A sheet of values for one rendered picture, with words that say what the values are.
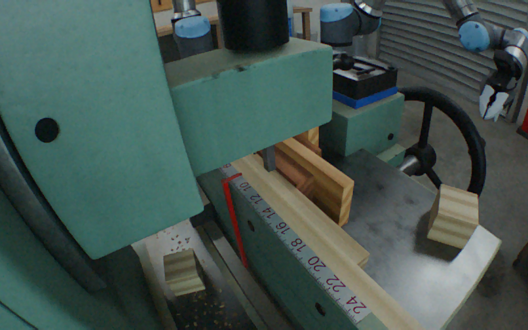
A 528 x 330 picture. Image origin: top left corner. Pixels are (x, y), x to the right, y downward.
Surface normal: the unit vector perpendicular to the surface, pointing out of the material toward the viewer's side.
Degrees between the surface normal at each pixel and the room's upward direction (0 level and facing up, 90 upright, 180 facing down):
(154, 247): 0
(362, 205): 0
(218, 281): 0
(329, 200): 90
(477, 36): 90
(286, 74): 90
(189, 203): 90
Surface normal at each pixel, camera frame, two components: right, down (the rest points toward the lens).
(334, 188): -0.85, 0.38
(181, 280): 0.30, 0.55
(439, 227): -0.54, 0.54
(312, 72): 0.52, 0.47
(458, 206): -0.09, -0.80
